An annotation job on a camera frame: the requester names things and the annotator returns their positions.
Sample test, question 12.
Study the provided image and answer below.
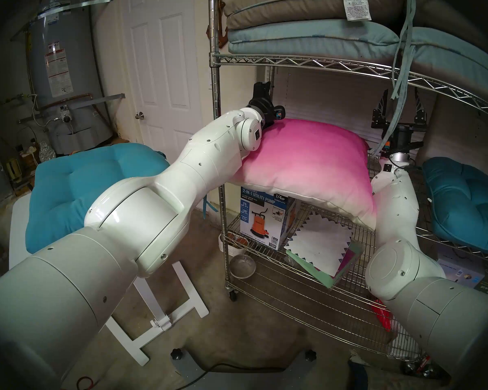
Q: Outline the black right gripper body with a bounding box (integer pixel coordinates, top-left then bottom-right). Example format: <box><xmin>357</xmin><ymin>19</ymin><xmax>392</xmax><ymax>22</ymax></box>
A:
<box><xmin>372</xmin><ymin>125</ymin><xmax>427</xmax><ymax>156</ymax></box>

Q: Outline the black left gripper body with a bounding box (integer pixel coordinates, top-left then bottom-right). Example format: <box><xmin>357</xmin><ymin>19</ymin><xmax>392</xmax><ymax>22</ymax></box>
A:
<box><xmin>250</xmin><ymin>104</ymin><xmax>287</xmax><ymax>129</ymax></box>

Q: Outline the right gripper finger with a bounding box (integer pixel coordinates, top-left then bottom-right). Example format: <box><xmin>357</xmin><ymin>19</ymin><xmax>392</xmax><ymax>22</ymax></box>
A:
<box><xmin>372</xmin><ymin>89</ymin><xmax>391</xmax><ymax>128</ymax></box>
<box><xmin>414</xmin><ymin>87</ymin><xmax>428</xmax><ymax>128</ymax></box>

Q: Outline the pink splatter print cushion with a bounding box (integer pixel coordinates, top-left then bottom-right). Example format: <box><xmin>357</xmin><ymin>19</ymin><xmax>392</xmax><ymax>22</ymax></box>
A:
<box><xmin>228</xmin><ymin>118</ymin><xmax>378</xmax><ymax>230</ymax></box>

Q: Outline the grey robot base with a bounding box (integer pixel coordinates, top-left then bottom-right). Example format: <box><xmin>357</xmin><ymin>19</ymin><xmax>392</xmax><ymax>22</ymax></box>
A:
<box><xmin>171</xmin><ymin>349</ymin><xmax>350</xmax><ymax>390</ymax></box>

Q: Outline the light blue bench cushion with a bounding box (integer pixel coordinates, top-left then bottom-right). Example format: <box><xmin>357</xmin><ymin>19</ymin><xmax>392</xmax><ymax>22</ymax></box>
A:
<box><xmin>228</xmin><ymin>0</ymin><xmax>488</xmax><ymax>158</ymax></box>

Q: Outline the teal round tufted cushion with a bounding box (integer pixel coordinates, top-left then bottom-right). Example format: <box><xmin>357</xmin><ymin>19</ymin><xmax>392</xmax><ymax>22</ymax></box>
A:
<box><xmin>422</xmin><ymin>157</ymin><xmax>488</xmax><ymax>258</ymax></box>

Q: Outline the beige bench cushion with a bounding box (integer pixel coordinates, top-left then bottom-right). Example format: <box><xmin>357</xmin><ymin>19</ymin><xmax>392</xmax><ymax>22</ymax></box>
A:
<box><xmin>224</xmin><ymin>0</ymin><xmax>488</xmax><ymax>48</ymax></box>

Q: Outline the teal square tufted cushion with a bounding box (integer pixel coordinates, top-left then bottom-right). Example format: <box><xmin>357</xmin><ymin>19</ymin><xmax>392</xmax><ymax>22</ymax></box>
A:
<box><xmin>26</xmin><ymin>143</ymin><xmax>219</xmax><ymax>255</ymax></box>

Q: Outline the utility pump cardboard box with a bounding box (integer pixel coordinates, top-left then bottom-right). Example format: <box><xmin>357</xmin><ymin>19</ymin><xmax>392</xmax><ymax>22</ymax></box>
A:
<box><xmin>240</xmin><ymin>185</ymin><xmax>299</xmax><ymax>251</ymax></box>

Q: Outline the white panel door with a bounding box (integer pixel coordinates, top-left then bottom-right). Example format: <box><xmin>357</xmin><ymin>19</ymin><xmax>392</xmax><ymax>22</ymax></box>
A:
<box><xmin>120</xmin><ymin>0</ymin><xmax>220</xmax><ymax>209</ymax></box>

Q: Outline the white zigzag edged sheet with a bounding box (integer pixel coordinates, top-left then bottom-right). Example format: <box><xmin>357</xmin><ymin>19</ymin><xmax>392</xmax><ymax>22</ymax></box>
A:
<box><xmin>284</xmin><ymin>212</ymin><xmax>354</xmax><ymax>276</ymax></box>

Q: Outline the pink paper sheet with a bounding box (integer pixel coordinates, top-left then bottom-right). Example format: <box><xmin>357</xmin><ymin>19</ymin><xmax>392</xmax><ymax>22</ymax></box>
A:
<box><xmin>338</xmin><ymin>245</ymin><xmax>360</xmax><ymax>276</ymax></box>

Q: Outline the LED lamp product box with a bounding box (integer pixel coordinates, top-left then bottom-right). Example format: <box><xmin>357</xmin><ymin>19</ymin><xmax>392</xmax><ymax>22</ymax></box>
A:
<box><xmin>435</xmin><ymin>247</ymin><xmax>488</xmax><ymax>300</ymax></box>

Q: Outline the small metal bowl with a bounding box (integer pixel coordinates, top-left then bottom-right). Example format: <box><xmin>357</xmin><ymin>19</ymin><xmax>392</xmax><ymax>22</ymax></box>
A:
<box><xmin>230</xmin><ymin>254</ymin><xmax>257</xmax><ymax>279</ymax></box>

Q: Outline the red plastic item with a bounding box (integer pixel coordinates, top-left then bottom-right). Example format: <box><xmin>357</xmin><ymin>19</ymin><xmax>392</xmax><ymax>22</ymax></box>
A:
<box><xmin>370</xmin><ymin>298</ymin><xmax>395</xmax><ymax>333</ymax></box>

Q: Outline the grey water heater tank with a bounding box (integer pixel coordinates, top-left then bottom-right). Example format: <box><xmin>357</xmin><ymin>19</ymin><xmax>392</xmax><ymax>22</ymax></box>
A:
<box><xmin>10</xmin><ymin>0</ymin><xmax>126</xmax><ymax>156</ymax></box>

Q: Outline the crumpled foil piece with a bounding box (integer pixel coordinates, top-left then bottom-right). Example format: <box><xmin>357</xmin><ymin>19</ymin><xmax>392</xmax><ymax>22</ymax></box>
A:
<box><xmin>39</xmin><ymin>141</ymin><xmax>57</xmax><ymax>163</ymax></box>

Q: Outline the dark blue fabric piece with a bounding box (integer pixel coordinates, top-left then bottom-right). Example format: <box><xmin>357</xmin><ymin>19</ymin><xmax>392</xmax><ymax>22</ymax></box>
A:
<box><xmin>348</xmin><ymin>359</ymin><xmax>370</xmax><ymax>390</ymax></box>

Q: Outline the white overbed table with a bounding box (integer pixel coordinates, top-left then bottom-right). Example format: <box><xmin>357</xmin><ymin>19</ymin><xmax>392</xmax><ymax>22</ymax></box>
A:
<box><xmin>9</xmin><ymin>190</ymin><xmax>210</xmax><ymax>366</ymax></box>

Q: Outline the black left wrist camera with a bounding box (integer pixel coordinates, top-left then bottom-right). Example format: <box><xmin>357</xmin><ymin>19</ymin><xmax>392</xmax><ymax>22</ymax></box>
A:
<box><xmin>254</xmin><ymin>81</ymin><xmax>272</xmax><ymax>106</ymax></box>

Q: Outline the chrome wire shelving rack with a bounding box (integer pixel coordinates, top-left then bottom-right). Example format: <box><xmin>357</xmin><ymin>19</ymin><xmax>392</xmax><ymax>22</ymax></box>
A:
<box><xmin>208</xmin><ymin>0</ymin><xmax>488</xmax><ymax>363</ymax></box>

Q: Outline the wooden anchor wall decor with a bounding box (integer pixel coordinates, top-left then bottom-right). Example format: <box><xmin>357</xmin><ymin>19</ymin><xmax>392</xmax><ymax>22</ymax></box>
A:
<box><xmin>207</xmin><ymin>0</ymin><xmax>229</xmax><ymax>49</ymax></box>

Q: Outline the red handled tool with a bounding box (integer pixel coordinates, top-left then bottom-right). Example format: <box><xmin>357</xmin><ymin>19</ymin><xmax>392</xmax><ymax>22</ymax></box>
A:
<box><xmin>405</xmin><ymin>353</ymin><xmax>436</xmax><ymax>377</ymax></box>

